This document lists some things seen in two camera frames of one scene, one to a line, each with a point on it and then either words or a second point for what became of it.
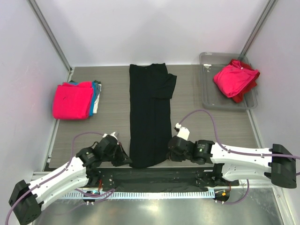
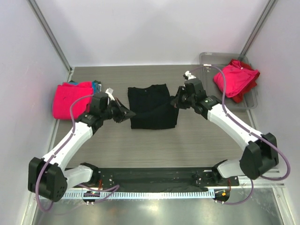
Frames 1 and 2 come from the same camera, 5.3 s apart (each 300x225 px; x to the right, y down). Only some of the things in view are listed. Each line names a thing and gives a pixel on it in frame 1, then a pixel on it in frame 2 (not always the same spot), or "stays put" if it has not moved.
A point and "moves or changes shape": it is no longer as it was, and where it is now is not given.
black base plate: x=162 y=178 stays put
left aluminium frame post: x=48 y=32 stays put
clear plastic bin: x=210 y=63 stays put
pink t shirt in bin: x=232 y=78 stays put
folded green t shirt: x=98 y=82 stays put
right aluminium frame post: x=258 y=28 stays put
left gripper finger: x=120 y=158 to x=127 y=113
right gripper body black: x=175 y=157 to x=188 y=100
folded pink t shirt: x=72 y=101 stays put
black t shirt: x=151 y=88 moves or changes shape
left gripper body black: x=108 y=156 to x=108 y=112
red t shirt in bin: x=239 y=98 stays put
